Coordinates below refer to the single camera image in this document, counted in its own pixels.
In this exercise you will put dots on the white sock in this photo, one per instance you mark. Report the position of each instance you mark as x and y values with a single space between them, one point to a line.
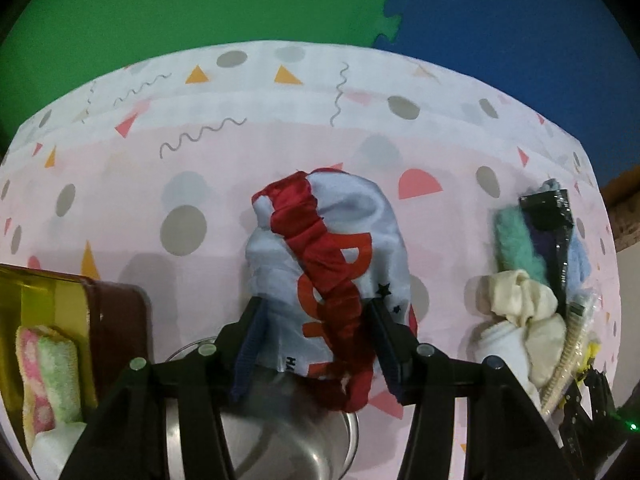
500 342

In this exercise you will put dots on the blue foam mat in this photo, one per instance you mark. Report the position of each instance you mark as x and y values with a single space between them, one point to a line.
500 20

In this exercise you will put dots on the light blue fuzzy sock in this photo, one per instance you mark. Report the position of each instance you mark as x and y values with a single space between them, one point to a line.
580 260

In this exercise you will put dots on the teal fuzzy sock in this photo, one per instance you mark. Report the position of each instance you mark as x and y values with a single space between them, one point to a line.
515 240

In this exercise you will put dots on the green foam mat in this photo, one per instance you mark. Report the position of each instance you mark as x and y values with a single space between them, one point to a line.
200 5

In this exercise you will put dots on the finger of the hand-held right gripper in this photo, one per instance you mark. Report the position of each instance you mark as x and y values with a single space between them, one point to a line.
592 420

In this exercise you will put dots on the black purple sachet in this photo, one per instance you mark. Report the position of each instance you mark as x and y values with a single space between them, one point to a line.
545 210

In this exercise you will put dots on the metal bowl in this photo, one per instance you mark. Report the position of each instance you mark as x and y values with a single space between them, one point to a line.
280 435

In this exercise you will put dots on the cotton swab packet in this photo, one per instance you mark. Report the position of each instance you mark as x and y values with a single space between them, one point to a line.
565 360

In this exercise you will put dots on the maroon tin tray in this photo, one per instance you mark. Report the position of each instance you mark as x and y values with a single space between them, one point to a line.
50 295

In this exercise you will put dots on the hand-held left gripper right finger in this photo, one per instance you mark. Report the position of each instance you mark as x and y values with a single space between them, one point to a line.
387 355

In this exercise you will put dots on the cream scrunchie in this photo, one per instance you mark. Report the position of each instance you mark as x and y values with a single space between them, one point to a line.
520 295

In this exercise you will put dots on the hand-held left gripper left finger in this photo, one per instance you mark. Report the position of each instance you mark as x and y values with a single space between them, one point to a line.
247 355

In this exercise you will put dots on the brown wooden furniture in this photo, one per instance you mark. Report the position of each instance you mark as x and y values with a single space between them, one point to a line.
622 210

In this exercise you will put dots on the green fuzzy cloth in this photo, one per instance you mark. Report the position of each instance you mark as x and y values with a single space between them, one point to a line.
60 380

